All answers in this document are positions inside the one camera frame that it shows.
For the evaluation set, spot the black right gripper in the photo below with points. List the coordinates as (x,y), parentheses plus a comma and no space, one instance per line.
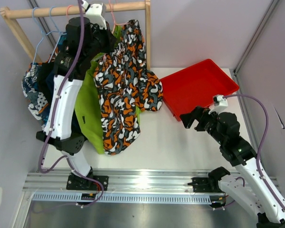
(200,114)

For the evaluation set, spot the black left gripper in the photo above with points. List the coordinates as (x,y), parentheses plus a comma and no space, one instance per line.
(110,38)

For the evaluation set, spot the orange camouflage shorts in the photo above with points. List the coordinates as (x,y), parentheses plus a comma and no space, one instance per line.
(125,86)

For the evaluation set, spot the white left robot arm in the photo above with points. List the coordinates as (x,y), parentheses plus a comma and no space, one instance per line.
(84,40)

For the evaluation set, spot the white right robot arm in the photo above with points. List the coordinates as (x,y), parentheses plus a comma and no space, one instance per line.
(263,201)

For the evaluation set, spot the black shorts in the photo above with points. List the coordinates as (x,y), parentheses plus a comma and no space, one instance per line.
(45,80)

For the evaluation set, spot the navy blue shorts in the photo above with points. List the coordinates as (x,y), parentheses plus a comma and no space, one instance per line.
(74,123)

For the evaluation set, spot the lime green shorts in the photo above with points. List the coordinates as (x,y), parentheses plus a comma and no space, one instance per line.
(87,107)

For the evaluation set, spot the teal patterned shorts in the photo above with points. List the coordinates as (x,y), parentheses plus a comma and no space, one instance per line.
(37,102)

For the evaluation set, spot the red plastic tray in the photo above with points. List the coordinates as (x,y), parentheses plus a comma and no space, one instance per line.
(194,86)

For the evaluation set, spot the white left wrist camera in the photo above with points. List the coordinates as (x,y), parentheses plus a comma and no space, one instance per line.
(95,13)

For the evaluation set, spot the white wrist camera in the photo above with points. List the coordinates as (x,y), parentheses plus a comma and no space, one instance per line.
(219,105)
(95,13)

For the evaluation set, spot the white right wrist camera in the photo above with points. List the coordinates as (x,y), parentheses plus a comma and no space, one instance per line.
(219,105)

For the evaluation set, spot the aluminium mounting rail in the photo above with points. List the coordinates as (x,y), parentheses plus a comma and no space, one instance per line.
(141,181)

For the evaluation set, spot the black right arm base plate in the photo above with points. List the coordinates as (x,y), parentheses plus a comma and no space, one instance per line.
(205,185)

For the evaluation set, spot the slotted white cable duct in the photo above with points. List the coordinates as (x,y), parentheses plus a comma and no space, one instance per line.
(126,198)

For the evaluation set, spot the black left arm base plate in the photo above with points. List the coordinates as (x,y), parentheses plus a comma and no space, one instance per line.
(78,183)

